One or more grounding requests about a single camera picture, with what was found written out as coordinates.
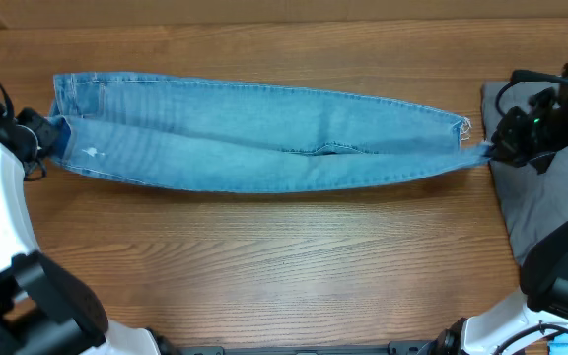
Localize grey folded shirt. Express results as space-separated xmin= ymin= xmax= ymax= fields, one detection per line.
xmin=480 ymin=81 xmax=568 ymax=267

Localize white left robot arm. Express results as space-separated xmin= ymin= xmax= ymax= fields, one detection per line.
xmin=0 ymin=83 xmax=172 ymax=355

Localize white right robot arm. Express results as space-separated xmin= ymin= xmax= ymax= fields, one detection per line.
xmin=388 ymin=62 xmax=568 ymax=354

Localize light blue denim jeans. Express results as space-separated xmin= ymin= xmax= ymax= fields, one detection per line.
xmin=49 ymin=72 xmax=486 ymax=193

